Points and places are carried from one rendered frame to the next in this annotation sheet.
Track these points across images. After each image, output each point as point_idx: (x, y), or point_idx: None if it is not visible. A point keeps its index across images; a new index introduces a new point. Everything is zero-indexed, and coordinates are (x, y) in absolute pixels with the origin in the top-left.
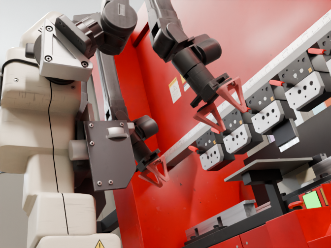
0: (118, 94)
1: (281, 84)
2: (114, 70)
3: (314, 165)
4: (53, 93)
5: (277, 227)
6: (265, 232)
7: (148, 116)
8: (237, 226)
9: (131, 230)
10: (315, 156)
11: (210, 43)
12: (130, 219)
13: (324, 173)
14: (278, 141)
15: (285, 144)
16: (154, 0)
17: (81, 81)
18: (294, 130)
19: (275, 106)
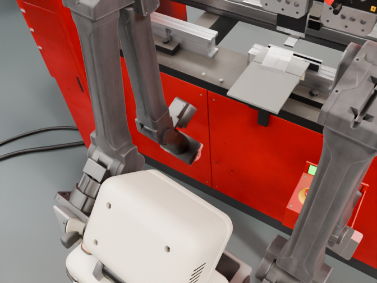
0: (163, 104)
1: (330, 4)
2: (157, 70)
3: (309, 73)
4: None
5: (295, 215)
6: (238, 107)
7: (188, 103)
8: (207, 85)
9: (44, 12)
10: (313, 64)
11: (355, 203)
12: (41, 0)
13: (317, 94)
14: (279, 22)
15: (286, 28)
16: (342, 217)
17: (122, 123)
18: (305, 27)
19: (303, 3)
